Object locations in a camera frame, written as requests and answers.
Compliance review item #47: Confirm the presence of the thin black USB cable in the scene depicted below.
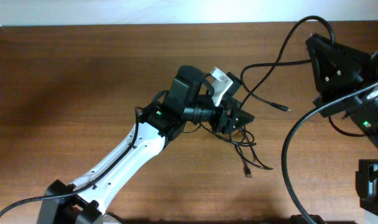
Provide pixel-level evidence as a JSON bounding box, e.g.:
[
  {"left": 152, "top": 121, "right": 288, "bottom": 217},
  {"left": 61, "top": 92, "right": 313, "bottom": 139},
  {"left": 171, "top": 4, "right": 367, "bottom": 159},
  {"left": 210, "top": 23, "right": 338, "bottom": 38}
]
[{"left": 200, "top": 123, "right": 274, "bottom": 179}]

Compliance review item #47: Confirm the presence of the right camera cable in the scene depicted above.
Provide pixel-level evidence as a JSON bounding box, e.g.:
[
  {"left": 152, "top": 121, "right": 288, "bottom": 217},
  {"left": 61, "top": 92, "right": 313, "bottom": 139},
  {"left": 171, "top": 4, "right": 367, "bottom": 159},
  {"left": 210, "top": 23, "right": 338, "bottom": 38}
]
[{"left": 281, "top": 76, "right": 378, "bottom": 224}]

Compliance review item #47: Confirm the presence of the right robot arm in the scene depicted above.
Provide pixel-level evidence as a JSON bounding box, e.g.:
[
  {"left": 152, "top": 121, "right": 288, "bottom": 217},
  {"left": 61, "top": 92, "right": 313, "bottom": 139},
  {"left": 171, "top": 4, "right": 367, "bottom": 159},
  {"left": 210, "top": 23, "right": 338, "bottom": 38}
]
[{"left": 306, "top": 34, "right": 378, "bottom": 217}]

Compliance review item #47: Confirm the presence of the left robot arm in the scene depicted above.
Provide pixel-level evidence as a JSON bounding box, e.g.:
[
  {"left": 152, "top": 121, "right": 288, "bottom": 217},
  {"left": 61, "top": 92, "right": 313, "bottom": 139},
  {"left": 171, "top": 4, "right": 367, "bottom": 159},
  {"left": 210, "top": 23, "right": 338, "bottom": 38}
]
[{"left": 37, "top": 65, "right": 254, "bottom": 223}]

